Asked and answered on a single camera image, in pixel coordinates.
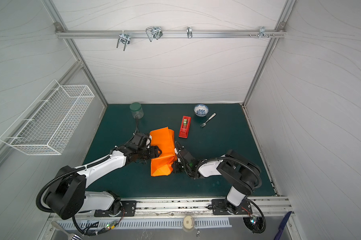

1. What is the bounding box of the orange wrapping paper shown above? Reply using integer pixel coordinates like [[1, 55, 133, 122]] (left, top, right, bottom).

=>
[[150, 127, 177, 177]]

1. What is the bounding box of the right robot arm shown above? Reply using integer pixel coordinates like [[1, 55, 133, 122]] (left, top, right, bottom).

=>
[[172, 145, 262, 215]]

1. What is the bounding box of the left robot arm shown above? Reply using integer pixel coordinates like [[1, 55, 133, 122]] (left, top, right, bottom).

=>
[[36, 133, 162, 220]]

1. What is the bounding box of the red tape dispenser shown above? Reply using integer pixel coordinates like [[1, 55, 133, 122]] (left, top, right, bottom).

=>
[[179, 116, 191, 139]]

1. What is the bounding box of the green table mat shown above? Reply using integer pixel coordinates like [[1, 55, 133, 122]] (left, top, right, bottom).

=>
[[85, 104, 275, 198]]

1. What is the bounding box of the green lid glass jar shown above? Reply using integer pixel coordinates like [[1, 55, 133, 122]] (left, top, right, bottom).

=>
[[129, 102, 144, 119]]

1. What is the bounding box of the silver fork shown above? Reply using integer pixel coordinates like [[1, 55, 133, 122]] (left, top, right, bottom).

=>
[[200, 113, 216, 128]]

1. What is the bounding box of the blue white ceramic bowl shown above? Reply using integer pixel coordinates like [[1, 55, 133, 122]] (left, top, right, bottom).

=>
[[193, 104, 209, 117]]

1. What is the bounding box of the round white puck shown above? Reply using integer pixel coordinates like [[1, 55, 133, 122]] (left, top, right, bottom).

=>
[[182, 215, 195, 232]]

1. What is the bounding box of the left metal clamp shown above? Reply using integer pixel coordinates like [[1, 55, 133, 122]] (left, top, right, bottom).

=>
[[116, 33, 131, 51]]

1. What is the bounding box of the metal clamp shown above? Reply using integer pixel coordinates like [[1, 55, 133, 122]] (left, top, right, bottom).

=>
[[146, 26, 163, 42], [116, 33, 131, 51]]

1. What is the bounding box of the middle metal clamp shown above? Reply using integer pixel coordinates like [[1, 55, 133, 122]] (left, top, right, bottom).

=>
[[146, 26, 163, 42]]

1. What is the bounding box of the small metal hook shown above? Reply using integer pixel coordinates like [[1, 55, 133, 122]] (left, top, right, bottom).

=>
[[186, 27, 192, 39]]

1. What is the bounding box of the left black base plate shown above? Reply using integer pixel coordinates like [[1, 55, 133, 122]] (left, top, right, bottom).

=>
[[94, 201, 137, 218]]

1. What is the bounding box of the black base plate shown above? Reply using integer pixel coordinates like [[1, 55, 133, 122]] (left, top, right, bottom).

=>
[[94, 201, 137, 218], [206, 199, 252, 216]]

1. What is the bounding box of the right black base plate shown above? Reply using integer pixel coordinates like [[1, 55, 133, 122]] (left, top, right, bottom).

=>
[[206, 199, 252, 216]]

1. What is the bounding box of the left base cable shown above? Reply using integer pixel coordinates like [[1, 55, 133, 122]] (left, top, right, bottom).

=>
[[71, 209, 126, 237]]

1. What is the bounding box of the base cable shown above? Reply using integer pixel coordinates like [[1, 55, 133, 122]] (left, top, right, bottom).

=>
[[71, 209, 126, 237], [242, 197, 267, 234]]

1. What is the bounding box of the right base cable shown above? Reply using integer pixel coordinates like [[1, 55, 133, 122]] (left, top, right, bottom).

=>
[[242, 197, 267, 234]]

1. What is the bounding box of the white wire basket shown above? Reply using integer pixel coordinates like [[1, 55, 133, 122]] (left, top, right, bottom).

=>
[[0, 80, 95, 156]]

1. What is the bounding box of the blue handled tool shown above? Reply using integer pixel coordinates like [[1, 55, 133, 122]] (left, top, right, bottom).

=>
[[273, 211, 292, 240]]

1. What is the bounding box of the aluminium cross rail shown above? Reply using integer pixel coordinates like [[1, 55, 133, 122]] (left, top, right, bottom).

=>
[[56, 29, 287, 39]]

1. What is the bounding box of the right metal bracket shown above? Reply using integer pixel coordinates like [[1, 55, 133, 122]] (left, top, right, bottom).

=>
[[248, 27, 275, 39]]

